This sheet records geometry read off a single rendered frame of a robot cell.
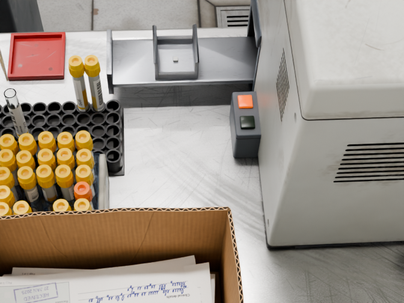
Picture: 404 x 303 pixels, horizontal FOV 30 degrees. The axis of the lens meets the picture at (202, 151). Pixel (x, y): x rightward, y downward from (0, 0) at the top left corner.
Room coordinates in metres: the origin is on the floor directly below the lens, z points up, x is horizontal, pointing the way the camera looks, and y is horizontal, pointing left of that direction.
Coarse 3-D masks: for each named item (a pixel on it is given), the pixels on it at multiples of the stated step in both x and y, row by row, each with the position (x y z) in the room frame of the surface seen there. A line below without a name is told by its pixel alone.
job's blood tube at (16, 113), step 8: (8, 88) 0.45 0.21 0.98; (8, 96) 0.45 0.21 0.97; (16, 96) 0.44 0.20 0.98; (8, 104) 0.44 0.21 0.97; (16, 104) 0.44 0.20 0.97; (16, 112) 0.44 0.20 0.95; (16, 120) 0.44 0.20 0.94; (24, 120) 0.44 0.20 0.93; (16, 128) 0.44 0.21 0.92; (24, 128) 0.44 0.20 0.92
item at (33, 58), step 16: (48, 32) 0.60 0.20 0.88; (64, 32) 0.61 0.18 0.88; (16, 48) 0.58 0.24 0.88; (32, 48) 0.58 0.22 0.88; (48, 48) 0.58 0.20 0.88; (64, 48) 0.58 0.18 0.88; (16, 64) 0.56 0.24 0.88; (32, 64) 0.56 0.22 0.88; (48, 64) 0.56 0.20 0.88; (64, 64) 0.56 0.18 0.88; (16, 80) 0.53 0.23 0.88
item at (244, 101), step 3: (237, 96) 0.49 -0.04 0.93; (240, 96) 0.49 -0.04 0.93; (243, 96) 0.49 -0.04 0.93; (246, 96) 0.49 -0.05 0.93; (249, 96) 0.49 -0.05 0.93; (240, 99) 0.49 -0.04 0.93; (243, 99) 0.49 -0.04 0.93; (246, 99) 0.49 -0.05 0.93; (249, 99) 0.49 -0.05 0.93; (240, 102) 0.48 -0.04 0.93; (243, 102) 0.49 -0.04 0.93; (246, 102) 0.49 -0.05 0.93; (249, 102) 0.49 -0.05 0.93; (240, 105) 0.48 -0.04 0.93; (243, 105) 0.48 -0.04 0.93; (246, 105) 0.48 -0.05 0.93; (249, 105) 0.48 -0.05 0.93; (252, 105) 0.48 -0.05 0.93
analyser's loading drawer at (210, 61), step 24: (120, 48) 0.56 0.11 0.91; (144, 48) 0.56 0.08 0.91; (168, 48) 0.57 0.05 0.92; (192, 48) 0.56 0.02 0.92; (216, 48) 0.57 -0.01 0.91; (240, 48) 0.57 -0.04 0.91; (120, 72) 0.53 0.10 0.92; (144, 72) 0.53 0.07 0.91; (168, 72) 0.52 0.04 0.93; (192, 72) 0.52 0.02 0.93; (216, 72) 0.54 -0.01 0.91; (240, 72) 0.54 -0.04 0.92
